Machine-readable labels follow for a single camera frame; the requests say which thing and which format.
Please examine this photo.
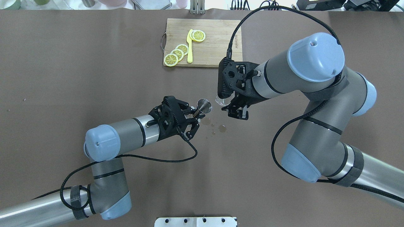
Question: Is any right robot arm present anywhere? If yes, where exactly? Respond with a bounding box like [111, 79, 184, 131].
[217, 32, 403, 208]

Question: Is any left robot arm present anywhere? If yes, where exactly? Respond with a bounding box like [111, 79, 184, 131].
[1, 96, 212, 227]

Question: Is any lemon slice under pair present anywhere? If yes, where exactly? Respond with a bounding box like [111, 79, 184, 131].
[188, 30, 195, 41]

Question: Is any steel double jigger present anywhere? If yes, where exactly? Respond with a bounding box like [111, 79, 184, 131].
[193, 99, 212, 118]

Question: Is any lemon slice near knife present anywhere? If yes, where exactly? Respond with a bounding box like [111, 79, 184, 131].
[176, 44, 189, 55]

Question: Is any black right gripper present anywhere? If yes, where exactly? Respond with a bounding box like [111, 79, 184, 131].
[221, 80, 262, 120]

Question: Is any aluminium frame post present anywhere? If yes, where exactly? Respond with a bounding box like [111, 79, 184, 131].
[189, 0, 206, 15]

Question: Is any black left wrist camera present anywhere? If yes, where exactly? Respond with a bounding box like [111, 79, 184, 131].
[149, 96, 191, 141]

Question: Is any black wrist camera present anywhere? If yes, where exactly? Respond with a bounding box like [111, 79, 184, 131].
[149, 96, 191, 141]
[217, 57, 259, 99]

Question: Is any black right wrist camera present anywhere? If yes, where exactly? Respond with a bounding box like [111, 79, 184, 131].
[217, 57, 259, 99]

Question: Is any black left camera cable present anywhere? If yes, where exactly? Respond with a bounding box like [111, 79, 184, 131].
[32, 127, 198, 211]

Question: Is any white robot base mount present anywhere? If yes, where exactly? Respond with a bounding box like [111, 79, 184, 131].
[154, 217, 238, 227]

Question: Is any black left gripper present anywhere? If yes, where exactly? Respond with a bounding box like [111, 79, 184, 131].
[158, 99, 202, 140]

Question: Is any yellow plastic knife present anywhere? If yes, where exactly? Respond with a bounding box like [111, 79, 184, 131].
[186, 29, 193, 64]

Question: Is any lemon slice top pair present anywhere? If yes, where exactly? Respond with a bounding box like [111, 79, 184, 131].
[193, 30, 206, 43]

